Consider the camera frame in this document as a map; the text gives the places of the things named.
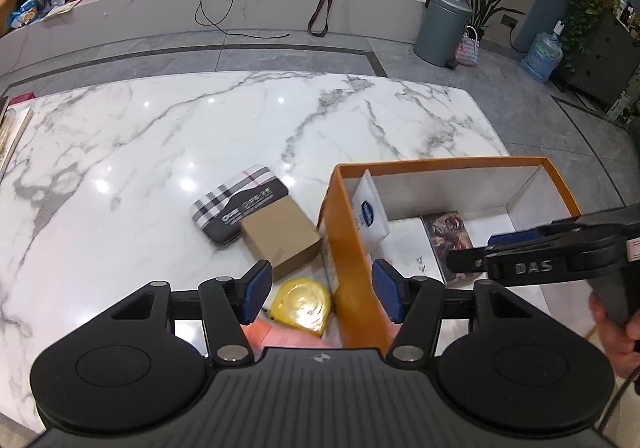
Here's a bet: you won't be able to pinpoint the yellow round packet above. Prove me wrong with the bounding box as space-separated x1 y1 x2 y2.
270 278 332 340

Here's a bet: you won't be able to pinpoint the printed picture box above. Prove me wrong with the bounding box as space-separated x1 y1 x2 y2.
421 210 476 285

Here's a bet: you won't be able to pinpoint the dark cabinet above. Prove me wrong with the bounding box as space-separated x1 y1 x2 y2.
555 2 640 123

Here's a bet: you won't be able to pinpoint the gold vase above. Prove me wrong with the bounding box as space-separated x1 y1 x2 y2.
0 0 16 36

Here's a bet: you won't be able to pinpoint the person's right hand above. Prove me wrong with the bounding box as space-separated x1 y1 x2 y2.
589 294 640 377

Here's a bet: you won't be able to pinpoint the loose papers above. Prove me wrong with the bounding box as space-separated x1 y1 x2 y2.
42 0 81 21

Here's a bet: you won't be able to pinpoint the plaid tin case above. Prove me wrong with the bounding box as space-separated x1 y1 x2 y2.
192 164 290 246

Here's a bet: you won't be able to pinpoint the white packet blue label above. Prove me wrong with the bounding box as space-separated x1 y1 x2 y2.
350 170 392 246

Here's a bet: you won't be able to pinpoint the marble television console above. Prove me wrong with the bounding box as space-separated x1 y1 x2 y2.
0 0 431 78

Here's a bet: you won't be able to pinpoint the small brown cardboard box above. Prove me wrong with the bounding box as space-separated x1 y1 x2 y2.
239 198 322 281

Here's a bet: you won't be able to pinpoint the orange cardboard box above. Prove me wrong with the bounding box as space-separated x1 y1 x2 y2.
318 156 583 349

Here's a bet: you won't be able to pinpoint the small woven bag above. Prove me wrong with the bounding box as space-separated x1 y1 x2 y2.
455 25 482 71

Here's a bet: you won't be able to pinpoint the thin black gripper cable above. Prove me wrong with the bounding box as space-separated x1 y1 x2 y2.
599 372 640 435

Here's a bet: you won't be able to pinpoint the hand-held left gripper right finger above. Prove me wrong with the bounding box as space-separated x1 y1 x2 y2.
371 258 547 364

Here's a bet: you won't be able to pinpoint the pink packet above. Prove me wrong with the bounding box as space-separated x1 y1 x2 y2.
242 318 336 350

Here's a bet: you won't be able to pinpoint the leafy green plant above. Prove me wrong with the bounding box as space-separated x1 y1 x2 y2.
562 0 623 73

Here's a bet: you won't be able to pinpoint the blue water jug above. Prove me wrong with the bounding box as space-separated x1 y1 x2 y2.
522 22 563 82

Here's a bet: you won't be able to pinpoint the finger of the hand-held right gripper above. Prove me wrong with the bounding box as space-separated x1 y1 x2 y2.
487 215 583 247
446 245 490 275

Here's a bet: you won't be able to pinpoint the blue snack bags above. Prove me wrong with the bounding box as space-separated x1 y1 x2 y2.
7 0 41 27

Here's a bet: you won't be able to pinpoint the grey trash bin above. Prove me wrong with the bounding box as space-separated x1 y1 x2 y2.
413 0 473 68

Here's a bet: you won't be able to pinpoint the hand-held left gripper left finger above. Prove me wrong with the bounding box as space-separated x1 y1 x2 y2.
95 259 273 364

